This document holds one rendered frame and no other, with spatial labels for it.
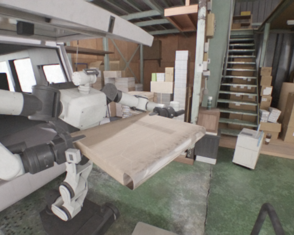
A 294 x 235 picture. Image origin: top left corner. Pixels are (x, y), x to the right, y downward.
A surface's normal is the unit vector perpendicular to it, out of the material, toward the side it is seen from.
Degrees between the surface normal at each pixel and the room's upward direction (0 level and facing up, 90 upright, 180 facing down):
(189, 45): 90
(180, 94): 90
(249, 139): 90
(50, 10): 106
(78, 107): 75
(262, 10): 90
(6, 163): 57
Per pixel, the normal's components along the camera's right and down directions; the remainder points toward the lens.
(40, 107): 0.87, 0.06
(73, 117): 0.31, 0.38
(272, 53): -0.62, 0.24
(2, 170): 0.62, -0.36
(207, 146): -0.44, 0.27
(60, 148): 0.74, 0.20
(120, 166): 0.00, -0.95
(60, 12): 0.84, 0.40
